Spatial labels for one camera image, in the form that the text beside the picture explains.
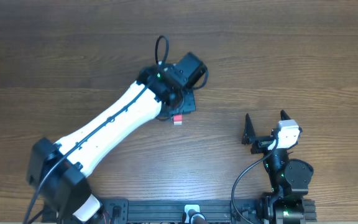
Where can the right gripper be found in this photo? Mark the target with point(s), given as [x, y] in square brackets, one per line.
[261, 144]

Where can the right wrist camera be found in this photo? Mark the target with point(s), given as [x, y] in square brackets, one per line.
[287, 133]

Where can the mounting rail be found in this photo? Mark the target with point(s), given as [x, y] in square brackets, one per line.
[160, 210]

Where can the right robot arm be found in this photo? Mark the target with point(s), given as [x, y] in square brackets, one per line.
[294, 177]

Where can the white cube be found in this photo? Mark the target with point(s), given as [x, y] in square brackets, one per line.
[177, 123]

